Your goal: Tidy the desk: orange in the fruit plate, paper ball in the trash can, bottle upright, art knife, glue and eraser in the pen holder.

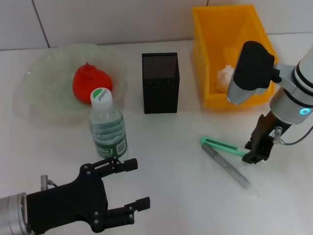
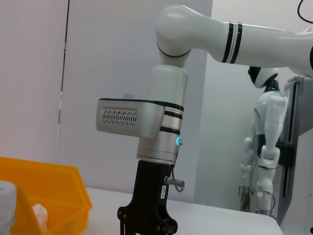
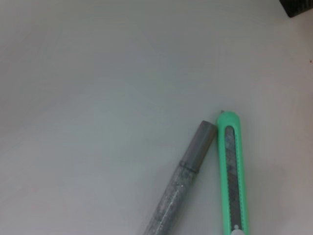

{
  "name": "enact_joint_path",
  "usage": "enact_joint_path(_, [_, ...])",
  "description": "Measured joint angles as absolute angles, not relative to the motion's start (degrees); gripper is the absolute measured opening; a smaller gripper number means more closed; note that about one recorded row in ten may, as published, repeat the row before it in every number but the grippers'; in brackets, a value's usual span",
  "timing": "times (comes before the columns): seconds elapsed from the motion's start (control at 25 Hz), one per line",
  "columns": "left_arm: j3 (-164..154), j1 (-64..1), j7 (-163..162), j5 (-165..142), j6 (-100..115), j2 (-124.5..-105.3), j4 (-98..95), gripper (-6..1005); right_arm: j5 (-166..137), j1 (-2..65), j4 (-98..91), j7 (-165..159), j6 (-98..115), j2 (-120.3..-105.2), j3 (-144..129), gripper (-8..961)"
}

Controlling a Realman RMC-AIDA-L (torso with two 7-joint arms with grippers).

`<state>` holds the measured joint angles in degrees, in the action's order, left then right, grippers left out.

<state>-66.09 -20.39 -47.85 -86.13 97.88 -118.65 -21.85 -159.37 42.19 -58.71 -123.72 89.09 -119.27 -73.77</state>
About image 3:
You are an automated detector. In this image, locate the green utility knife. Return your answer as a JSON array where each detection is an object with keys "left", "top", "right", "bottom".
[{"left": 216, "top": 110, "right": 250, "bottom": 235}]

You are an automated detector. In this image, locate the grey marker pen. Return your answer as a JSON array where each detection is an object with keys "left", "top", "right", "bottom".
[{"left": 141, "top": 119, "right": 218, "bottom": 235}]

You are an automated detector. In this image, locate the black mesh pen holder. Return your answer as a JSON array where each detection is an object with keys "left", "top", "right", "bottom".
[{"left": 280, "top": 0, "right": 313, "bottom": 18}]

